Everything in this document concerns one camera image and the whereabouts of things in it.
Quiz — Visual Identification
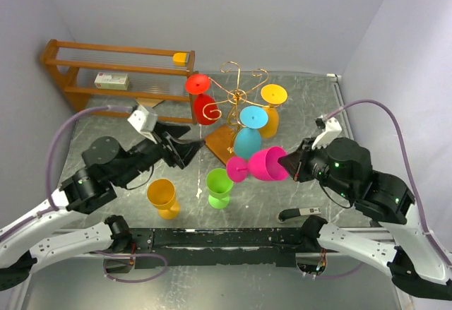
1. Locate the gold wire glass rack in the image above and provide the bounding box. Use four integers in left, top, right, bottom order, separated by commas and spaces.
205, 61, 269, 164

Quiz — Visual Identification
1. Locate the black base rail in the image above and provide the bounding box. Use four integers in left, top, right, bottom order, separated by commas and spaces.
119, 227, 321, 268

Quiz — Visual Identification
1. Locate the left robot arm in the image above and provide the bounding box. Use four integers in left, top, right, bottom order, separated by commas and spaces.
1, 117, 205, 290

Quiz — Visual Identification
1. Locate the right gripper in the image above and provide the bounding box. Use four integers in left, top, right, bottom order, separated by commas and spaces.
278, 136, 353, 199

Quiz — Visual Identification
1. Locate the yellow block on shelf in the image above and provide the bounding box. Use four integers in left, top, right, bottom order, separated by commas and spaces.
172, 52, 190, 67

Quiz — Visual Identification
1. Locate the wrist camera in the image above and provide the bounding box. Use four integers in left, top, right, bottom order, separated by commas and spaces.
311, 115, 342, 150
127, 105, 158, 141

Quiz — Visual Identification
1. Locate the wooden shelf rack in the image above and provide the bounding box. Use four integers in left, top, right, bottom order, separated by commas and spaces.
40, 39, 196, 124

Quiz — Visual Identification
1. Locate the white box on shelf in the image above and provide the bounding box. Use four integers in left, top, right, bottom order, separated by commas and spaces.
94, 72, 129, 90

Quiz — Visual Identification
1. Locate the red wine glass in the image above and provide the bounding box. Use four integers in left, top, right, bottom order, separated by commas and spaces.
185, 73, 218, 126

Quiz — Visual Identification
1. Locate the blue wine glass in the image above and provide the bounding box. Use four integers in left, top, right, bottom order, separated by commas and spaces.
233, 106, 268, 160

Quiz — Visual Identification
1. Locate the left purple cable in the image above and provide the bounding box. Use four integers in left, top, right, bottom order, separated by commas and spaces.
0, 105, 138, 244

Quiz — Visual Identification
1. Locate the pink wine glass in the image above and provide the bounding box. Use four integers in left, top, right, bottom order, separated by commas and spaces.
226, 146, 289, 183

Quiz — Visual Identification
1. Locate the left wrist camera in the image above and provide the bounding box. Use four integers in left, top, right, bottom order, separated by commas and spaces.
127, 105, 158, 141

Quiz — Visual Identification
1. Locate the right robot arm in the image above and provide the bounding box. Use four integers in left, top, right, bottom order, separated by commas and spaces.
278, 138, 451, 301

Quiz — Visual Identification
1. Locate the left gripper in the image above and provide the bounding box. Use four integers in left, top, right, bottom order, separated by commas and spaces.
113, 118, 206, 187

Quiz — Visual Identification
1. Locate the green wine glass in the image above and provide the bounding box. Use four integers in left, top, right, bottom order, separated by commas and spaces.
206, 168, 234, 210

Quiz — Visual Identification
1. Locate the orange wine glass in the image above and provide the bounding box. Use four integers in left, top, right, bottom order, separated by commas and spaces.
259, 84, 288, 138
147, 179, 180, 220

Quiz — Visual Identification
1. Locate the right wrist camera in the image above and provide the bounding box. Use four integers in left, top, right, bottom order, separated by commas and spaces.
311, 115, 342, 150

